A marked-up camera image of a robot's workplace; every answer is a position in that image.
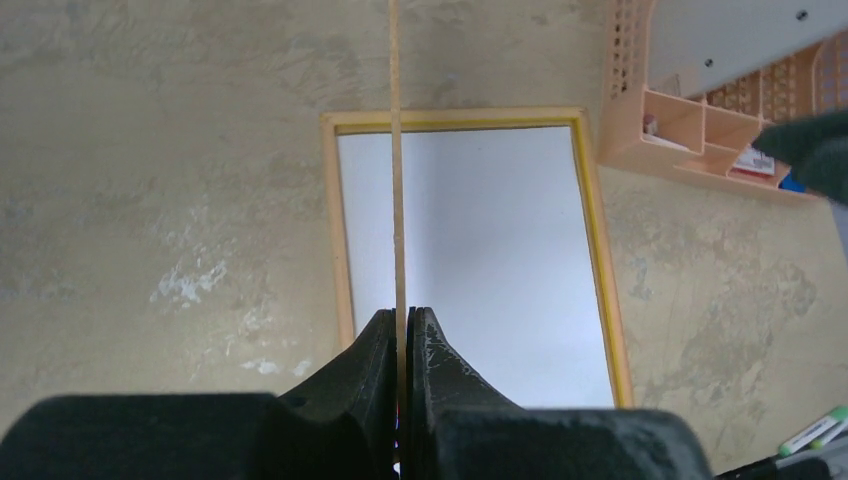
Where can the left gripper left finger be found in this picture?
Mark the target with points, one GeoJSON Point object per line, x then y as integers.
{"type": "Point", "coordinates": [337, 424]}

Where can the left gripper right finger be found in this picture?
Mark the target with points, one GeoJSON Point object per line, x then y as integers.
{"type": "Point", "coordinates": [460, 427]}

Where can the yellow wooden picture frame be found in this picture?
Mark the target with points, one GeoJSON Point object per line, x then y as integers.
{"type": "Point", "coordinates": [596, 265]}

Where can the brown backing board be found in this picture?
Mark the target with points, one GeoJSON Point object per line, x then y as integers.
{"type": "Point", "coordinates": [398, 228]}

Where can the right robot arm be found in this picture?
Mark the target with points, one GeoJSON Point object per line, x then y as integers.
{"type": "Point", "coordinates": [815, 149]}

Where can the white eraser in organizer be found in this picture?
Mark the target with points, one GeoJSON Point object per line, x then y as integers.
{"type": "Point", "coordinates": [651, 133]}

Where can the green capped marker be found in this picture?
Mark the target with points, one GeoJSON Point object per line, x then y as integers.
{"type": "Point", "coordinates": [828, 423]}

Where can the white pen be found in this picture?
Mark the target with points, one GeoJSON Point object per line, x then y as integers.
{"type": "Point", "coordinates": [831, 447]}

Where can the peach desk organizer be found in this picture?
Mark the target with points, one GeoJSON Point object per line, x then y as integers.
{"type": "Point", "coordinates": [717, 124]}

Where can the red white small box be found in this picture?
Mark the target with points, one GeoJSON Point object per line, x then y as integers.
{"type": "Point", "coordinates": [753, 163]}

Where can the blue small box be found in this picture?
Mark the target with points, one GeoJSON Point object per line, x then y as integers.
{"type": "Point", "coordinates": [789, 183]}

